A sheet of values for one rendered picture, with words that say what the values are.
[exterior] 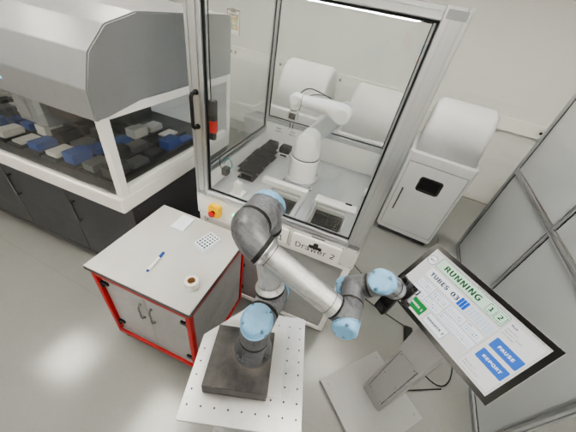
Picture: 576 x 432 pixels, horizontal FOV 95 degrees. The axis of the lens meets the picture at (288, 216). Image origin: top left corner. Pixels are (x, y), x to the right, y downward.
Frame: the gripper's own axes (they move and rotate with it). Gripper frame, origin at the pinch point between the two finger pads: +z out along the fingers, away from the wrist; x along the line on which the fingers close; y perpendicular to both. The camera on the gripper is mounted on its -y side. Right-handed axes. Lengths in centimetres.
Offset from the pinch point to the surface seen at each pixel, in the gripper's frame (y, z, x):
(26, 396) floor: -190, -56, 70
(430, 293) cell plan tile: 8.2, 15.0, -0.7
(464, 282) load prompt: 20.9, 15.0, -5.1
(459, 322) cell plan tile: 8.2, 15.0, -14.8
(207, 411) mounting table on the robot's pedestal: -75, -38, 3
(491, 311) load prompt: 19.7, 15.0, -18.1
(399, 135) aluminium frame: 43, -26, 40
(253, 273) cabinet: -72, 23, 81
